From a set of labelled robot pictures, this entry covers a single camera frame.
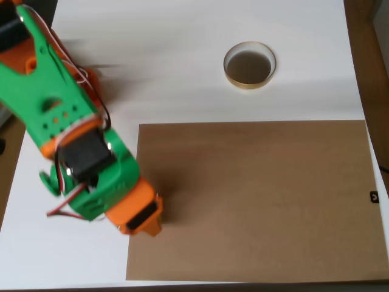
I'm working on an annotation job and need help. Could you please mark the brown hardboard sheet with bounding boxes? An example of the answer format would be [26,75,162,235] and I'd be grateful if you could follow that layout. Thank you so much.
[125,120,389,282]

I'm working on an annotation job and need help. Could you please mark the round bowl with gold rim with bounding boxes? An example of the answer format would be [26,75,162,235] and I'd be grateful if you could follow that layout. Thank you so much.
[223,41,277,90]

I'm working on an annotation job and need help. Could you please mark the red white servo cable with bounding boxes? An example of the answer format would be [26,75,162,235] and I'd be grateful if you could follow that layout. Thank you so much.
[46,181,92,222]

